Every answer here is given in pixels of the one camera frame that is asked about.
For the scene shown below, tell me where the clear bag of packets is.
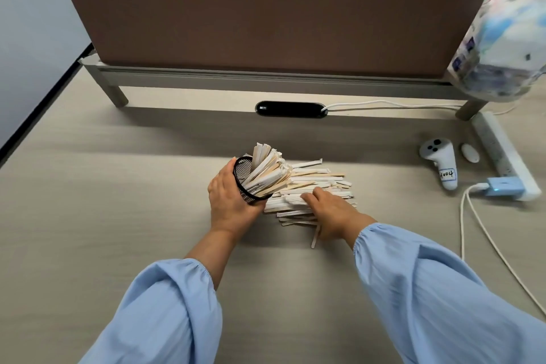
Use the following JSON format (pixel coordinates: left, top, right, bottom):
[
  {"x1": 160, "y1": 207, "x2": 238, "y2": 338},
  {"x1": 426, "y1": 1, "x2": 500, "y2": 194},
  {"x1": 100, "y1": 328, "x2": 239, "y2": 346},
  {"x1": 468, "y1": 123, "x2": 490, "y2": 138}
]
[{"x1": 446, "y1": 0, "x2": 546, "y2": 103}]

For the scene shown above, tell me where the person's right hand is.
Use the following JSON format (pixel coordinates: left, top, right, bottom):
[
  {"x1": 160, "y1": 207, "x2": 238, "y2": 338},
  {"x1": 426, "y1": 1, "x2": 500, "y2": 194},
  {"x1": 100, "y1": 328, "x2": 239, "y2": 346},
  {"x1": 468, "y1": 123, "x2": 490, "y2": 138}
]
[{"x1": 300, "y1": 187, "x2": 377, "y2": 243}]

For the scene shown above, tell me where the brown desk divider panel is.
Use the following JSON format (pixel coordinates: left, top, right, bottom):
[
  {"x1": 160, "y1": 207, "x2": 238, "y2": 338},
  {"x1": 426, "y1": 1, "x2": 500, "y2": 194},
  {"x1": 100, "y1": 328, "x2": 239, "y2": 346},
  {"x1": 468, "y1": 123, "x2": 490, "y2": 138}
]
[{"x1": 61, "y1": 0, "x2": 486, "y2": 78}]

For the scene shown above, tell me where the small white oval object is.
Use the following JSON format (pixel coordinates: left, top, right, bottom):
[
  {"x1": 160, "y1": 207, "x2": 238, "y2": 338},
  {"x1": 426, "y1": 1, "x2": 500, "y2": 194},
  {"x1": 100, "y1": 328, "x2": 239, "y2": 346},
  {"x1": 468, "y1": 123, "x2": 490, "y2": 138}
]
[{"x1": 460, "y1": 143, "x2": 481, "y2": 164}]

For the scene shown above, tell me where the pile of sticks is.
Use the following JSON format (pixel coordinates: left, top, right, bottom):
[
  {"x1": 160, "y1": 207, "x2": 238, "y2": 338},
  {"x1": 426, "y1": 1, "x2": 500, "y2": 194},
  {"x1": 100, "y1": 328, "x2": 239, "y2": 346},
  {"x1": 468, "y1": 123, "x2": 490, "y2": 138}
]
[{"x1": 263, "y1": 158, "x2": 358, "y2": 249}]

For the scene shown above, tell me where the white power strip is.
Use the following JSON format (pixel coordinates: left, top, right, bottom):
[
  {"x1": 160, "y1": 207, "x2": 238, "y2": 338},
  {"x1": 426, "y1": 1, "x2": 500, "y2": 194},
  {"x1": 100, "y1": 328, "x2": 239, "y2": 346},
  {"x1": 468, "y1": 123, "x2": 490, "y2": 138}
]
[{"x1": 470, "y1": 110, "x2": 543, "y2": 201}]

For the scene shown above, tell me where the white charging cable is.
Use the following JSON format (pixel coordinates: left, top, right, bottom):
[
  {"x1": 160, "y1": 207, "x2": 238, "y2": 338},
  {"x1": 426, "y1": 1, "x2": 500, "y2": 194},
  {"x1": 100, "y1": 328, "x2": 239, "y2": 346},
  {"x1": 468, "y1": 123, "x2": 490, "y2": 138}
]
[{"x1": 460, "y1": 182, "x2": 546, "y2": 317}]

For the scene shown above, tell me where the person's left forearm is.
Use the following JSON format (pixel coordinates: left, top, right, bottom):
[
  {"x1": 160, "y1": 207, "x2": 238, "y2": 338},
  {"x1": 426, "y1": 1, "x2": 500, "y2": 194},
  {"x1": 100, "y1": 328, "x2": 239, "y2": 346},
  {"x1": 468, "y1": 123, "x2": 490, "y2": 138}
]
[{"x1": 78, "y1": 227, "x2": 239, "y2": 364}]

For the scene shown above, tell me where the person's left hand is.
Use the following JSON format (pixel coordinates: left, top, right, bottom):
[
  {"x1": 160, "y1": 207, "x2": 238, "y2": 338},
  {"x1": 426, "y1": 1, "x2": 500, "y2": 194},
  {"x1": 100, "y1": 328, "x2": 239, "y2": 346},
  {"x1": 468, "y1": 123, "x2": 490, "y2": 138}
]
[{"x1": 208, "y1": 158, "x2": 267, "y2": 234}]

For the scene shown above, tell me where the person's right forearm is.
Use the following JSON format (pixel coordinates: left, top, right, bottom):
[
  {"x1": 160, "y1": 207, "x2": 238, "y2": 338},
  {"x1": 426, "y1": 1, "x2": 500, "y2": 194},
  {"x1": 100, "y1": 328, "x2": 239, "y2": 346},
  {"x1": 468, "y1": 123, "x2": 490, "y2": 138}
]
[{"x1": 341, "y1": 214, "x2": 546, "y2": 364}]

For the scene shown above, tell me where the black oval cable grommet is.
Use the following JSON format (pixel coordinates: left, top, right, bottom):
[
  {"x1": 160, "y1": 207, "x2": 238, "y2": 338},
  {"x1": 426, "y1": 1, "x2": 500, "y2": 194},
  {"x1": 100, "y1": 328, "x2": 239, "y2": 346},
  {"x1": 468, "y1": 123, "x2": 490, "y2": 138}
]
[{"x1": 254, "y1": 101, "x2": 329, "y2": 119}]

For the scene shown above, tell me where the light blue charger adapter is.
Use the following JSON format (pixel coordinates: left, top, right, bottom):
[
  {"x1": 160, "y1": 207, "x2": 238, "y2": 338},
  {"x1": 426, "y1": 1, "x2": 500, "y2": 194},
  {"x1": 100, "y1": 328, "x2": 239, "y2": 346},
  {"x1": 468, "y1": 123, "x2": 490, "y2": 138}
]
[{"x1": 486, "y1": 176, "x2": 526, "y2": 197}]

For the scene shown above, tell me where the grey divider base rail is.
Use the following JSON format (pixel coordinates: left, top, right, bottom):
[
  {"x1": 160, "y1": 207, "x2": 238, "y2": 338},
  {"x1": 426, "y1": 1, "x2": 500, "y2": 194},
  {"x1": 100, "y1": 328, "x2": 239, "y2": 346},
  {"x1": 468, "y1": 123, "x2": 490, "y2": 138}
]
[{"x1": 78, "y1": 55, "x2": 489, "y2": 121}]

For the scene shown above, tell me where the beige table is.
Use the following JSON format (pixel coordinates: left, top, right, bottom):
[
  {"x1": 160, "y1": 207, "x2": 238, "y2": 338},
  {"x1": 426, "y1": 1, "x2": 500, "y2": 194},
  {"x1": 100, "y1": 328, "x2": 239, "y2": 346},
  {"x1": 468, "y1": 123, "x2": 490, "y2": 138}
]
[{"x1": 0, "y1": 67, "x2": 546, "y2": 364}]

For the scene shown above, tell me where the black mesh pen cup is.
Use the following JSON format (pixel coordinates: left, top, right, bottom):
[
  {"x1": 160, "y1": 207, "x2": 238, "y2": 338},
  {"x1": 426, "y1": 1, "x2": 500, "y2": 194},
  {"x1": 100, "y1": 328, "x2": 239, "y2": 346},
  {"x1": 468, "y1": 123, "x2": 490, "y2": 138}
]
[{"x1": 232, "y1": 155, "x2": 274, "y2": 206}]

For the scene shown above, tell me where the white handheld controller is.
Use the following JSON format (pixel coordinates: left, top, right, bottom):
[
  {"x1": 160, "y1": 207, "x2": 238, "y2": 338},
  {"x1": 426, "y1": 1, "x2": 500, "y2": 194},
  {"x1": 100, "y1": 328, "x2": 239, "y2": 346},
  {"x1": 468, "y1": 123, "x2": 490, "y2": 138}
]
[{"x1": 419, "y1": 137, "x2": 459, "y2": 191}]

